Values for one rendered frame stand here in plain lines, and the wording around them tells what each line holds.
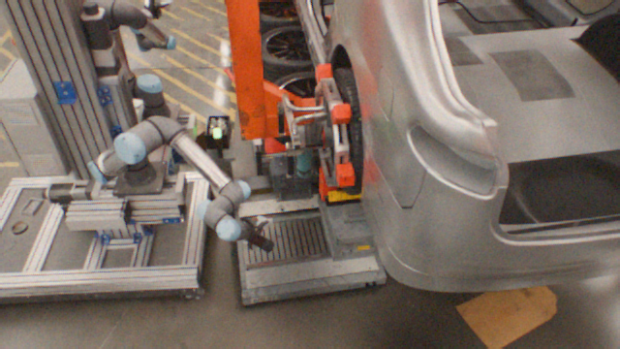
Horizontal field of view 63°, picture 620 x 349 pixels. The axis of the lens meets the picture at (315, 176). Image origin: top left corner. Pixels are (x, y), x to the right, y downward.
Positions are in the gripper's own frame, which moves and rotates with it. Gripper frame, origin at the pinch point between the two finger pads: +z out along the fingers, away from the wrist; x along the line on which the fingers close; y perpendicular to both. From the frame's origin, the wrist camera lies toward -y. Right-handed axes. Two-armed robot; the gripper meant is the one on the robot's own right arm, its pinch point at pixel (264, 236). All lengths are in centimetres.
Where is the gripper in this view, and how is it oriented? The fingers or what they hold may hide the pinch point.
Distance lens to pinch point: 216.0
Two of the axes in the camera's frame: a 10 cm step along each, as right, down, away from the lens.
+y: -8.2, -4.9, 2.9
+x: -5.1, 8.6, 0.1
